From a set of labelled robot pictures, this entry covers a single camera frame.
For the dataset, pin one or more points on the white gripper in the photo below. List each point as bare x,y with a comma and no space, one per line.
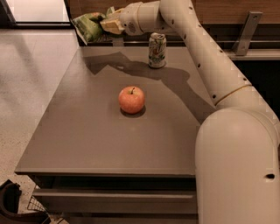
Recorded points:
129,17

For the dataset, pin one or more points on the green jalapeno chip bag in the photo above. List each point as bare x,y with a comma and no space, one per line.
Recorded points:
89,29

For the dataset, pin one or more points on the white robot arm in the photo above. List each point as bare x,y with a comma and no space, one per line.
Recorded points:
236,150

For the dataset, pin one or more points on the white green soda can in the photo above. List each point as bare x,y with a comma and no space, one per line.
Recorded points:
157,45

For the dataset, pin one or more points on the red apple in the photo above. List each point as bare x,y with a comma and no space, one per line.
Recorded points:
131,99

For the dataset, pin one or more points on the grey table drawer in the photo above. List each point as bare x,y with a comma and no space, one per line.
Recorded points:
117,201

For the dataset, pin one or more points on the black chair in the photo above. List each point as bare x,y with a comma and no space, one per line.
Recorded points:
9,203

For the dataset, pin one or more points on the left metal bracket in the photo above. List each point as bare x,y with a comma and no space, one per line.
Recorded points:
117,40

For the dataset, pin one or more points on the metal bracket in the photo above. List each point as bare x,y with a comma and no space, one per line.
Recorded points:
117,40
241,46

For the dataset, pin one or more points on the wooden wall panel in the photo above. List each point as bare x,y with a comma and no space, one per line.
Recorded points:
209,12

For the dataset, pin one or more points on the right metal bracket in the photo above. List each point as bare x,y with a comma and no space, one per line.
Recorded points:
241,46

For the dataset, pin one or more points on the wire basket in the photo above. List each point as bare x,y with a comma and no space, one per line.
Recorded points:
35,205

